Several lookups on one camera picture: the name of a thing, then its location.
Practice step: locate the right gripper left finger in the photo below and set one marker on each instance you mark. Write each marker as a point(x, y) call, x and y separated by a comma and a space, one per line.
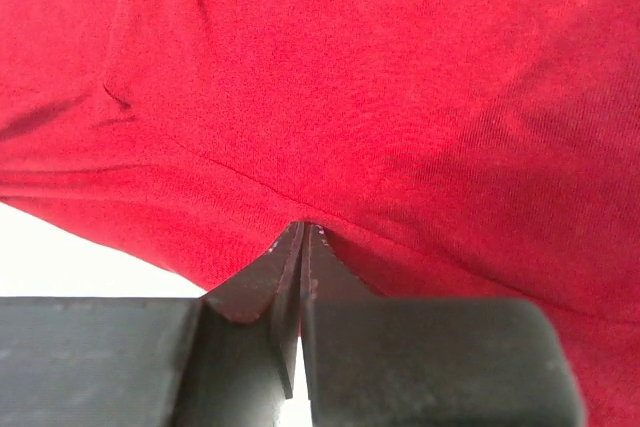
point(226, 358)

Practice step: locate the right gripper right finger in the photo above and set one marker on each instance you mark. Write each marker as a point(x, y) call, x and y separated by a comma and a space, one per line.
point(383, 361)

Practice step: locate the red t shirt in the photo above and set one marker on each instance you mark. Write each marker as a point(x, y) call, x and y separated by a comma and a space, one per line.
point(452, 147)

